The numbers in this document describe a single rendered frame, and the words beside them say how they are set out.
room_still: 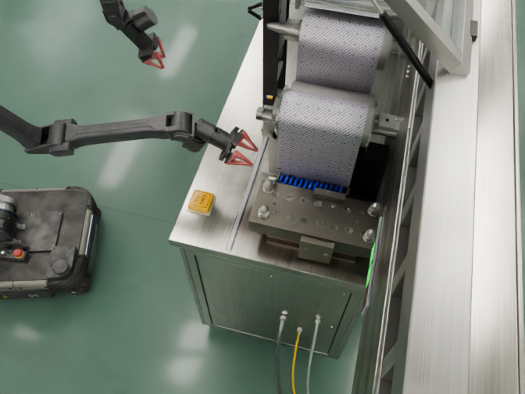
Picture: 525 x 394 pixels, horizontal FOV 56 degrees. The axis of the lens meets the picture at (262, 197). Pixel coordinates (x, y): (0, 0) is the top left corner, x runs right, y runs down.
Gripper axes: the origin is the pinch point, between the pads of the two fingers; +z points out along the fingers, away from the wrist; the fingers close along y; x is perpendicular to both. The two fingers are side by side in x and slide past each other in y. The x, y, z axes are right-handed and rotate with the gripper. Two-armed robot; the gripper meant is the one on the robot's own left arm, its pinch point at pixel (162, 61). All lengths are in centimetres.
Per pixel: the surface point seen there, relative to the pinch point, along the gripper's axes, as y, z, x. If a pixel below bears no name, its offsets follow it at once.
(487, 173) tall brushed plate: -84, 7, -91
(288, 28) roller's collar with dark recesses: -23, -5, -54
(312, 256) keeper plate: -77, 34, -37
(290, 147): -53, 11, -44
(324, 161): -56, 19, -51
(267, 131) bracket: -43, 11, -36
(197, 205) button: -57, 17, -6
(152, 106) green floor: 78, 77, 77
